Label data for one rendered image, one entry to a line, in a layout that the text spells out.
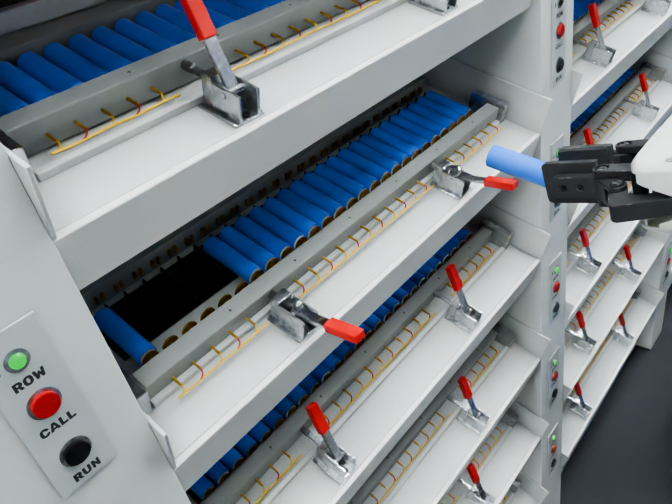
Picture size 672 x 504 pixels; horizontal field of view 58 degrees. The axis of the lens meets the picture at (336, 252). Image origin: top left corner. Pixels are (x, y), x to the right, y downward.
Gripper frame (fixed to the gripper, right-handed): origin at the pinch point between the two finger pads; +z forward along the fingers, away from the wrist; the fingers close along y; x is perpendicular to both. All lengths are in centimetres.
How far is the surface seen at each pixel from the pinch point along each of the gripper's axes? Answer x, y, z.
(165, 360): 3.2, 25.7, 23.2
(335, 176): 0.6, -2.3, 28.8
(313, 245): 3.1, 7.8, 23.5
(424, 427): 44, -6, 34
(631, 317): 85, -91, 41
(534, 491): 84, -30, 37
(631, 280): 66, -81, 35
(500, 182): 6.2, -11.6, 14.8
